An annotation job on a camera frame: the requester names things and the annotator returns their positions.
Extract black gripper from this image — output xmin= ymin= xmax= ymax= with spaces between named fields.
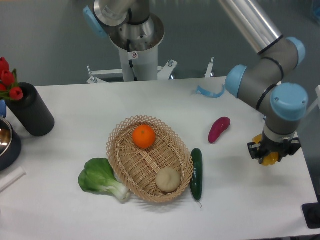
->
xmin=247 ymin=133 xmax=301 ymax=164

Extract yellow bell pepper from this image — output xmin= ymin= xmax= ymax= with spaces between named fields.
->
xmin=252 ymin=134 xmax=279 ymax=166

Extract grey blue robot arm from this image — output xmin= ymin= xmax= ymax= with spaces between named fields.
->
xmin=83 ymin=0 xmax=309 ymax=166

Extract purple sweet potato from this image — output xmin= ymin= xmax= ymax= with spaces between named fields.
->
xmin=208 ymin=116 xmax=231 ymax=144

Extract dark green cucumber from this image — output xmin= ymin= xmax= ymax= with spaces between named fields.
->
xmin=189 ymin=148 xmax=203 ymax=208

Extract black device at edge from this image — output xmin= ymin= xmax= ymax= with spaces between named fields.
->
xmin=301 ymin=202 xmax=320 ymax=229

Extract blue curved plastic strip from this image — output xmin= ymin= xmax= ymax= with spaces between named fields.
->
xmin=194 ymin=84 xmax=225 ymax=99

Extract beige steamed bun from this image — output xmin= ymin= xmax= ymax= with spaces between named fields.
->
xmin=155 ymin=167 xmax=181 ymax=193

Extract woven wicker basket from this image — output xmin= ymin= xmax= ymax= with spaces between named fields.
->
xmin=106 ymin=115 xmax=193 ymax=203

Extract orange fruit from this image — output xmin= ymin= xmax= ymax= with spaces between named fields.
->
xmin=132 ymin=124 xmax=156 ymax=149

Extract green bok choy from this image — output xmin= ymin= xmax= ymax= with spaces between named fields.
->
xmin=78 ymin=158 xmax=130 ymax=201

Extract black cylindrical vase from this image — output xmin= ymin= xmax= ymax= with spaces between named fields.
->
xmin=5 ymin=82 xmax=55 ymax=137

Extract metal bowl dark rim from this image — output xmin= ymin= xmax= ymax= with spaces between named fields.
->
xmin=0 ymin=117 xmax=22 ymax=171

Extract white paper roll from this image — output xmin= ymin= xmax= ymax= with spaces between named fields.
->
xmin=0 ymin=167 xmax=27 ymax=192

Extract red tulip flowers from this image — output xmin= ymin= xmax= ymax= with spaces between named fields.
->
xmin=0 ymin=57 xmax=24 ymax=101

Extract blue object left edge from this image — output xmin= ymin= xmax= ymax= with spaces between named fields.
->
xmin=0 ymin=100 xmax=7 ymax=118

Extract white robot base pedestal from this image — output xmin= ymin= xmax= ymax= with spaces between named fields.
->
xmin=87 ymin=50 xmax=178 ymax=84

